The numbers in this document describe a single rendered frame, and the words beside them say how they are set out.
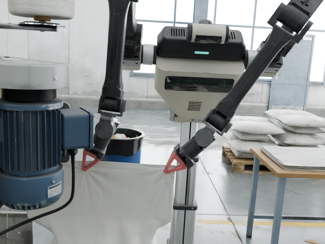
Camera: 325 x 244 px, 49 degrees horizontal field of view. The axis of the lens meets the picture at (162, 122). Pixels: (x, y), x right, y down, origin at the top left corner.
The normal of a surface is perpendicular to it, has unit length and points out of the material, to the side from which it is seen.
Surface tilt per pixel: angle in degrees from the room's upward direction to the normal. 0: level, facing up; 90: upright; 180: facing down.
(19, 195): 91
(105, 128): 87
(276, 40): 96
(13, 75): 90
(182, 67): 40
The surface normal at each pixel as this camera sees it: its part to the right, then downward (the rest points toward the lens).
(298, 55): 0.04, 0.19
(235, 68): 0.07, -0.62
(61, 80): 0.91, 0.14
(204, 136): -0.15, -0.04
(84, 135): 0.45, 0.19
